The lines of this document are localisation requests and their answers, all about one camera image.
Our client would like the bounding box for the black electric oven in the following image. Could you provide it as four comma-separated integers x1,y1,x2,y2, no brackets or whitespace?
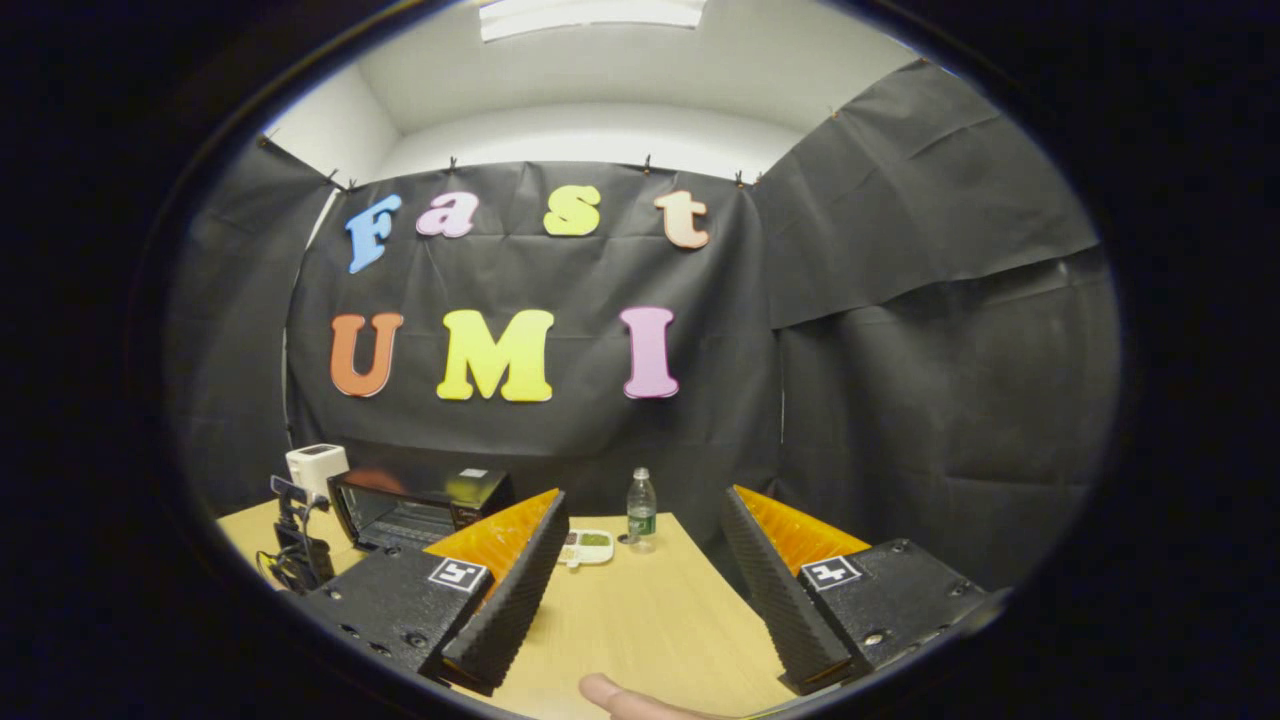
327,467,517,553

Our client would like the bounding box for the white divided snack dish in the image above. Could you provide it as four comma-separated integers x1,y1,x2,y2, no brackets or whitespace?
559,529,616,569

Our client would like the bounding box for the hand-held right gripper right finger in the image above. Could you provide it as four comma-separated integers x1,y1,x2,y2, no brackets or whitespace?
722,485,991,697

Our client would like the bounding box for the row of small cloth clips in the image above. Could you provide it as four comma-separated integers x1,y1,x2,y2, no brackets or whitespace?
258,108,839,191

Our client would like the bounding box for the ceiling light panel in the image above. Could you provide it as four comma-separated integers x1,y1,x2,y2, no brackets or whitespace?
479,0,708,42

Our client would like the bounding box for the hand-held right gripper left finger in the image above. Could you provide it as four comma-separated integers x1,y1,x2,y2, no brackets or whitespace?
296,488,571,698

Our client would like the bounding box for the clear plastic water bottle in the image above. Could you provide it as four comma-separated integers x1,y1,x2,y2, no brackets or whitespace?
626,467,659,555

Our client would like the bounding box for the white toaster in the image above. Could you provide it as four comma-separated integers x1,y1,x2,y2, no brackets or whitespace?
285,443,351,503

